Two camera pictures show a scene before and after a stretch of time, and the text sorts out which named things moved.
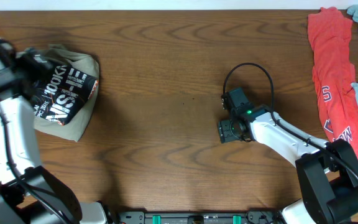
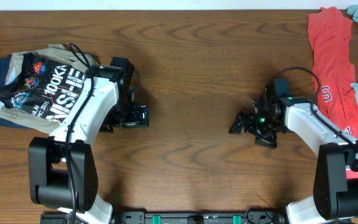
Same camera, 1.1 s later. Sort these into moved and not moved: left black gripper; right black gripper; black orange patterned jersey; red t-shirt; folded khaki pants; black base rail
Moved: right black gripper; left black gripper
Not moved: black base rail; red t-shirt; folded khaki pants; black orange patterned jersey
